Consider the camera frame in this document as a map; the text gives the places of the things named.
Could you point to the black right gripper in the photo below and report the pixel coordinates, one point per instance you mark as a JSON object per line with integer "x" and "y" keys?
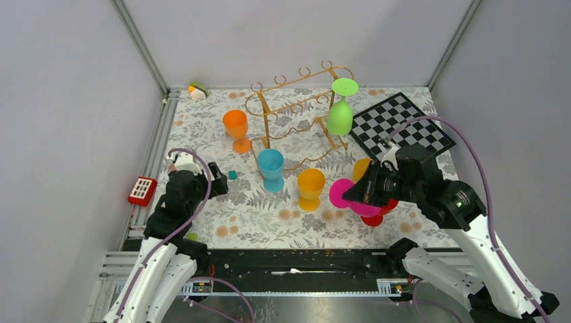
{"x": 365, "y": 190}

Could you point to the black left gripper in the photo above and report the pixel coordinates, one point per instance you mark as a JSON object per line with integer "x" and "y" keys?
{"x": 218, "y": 186}

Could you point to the yellow plastic wine glass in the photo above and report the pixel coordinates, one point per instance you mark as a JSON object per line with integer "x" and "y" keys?
{"x": 360, "y": 168}
{"x": 310, "y": 186}

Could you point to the magenta plastic wine glass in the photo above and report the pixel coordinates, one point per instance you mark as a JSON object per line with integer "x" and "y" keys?
{"x": 338, "y": 188}

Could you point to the green plastic wine glass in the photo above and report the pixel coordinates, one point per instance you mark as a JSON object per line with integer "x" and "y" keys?
{"x": 340, "y": 118}

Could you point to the gold wire wine glass rack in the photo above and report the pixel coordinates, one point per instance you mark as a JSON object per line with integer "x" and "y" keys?
{"x": 294, "y": 118}

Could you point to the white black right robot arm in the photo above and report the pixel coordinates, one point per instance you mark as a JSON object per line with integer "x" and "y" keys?
{"x": 498, "y": 291}

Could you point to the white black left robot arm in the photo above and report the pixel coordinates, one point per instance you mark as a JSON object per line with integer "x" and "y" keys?
{"x": 167, "y": 259}

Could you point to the red plastic wine glass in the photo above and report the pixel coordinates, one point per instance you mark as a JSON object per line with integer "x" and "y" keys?
{"x": 378, "y": 218}

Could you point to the blue plastic wine glass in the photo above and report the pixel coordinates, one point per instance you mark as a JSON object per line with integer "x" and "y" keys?
{"x": 270, "y": 162}

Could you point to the yellow plastic wine glass front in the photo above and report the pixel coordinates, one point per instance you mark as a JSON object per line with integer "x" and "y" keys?
{"x": 310, "y": 186}

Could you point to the orange plastic wine glass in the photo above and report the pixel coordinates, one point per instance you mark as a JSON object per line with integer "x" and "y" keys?
{"x": 236, "y": 125}

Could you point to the small teal cube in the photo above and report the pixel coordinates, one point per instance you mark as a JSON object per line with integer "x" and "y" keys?
{"x": 232, "y": 175}

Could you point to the black white checkerboard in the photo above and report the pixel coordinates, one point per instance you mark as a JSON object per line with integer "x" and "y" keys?
{"x": 378, "y": 121}

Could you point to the floral patterned table mat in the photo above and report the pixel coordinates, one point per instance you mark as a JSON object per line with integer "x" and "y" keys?
{"x": 248, "y": 216}

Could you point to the red white small block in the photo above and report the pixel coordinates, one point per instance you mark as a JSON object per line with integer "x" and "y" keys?
{"x": 142, "y": 191}

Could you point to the orange white green toy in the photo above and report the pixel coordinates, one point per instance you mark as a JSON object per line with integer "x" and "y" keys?
{"x": 198, "y": 92}

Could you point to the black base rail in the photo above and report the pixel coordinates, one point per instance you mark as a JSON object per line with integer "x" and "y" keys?
{"x": 283, "y": 272}

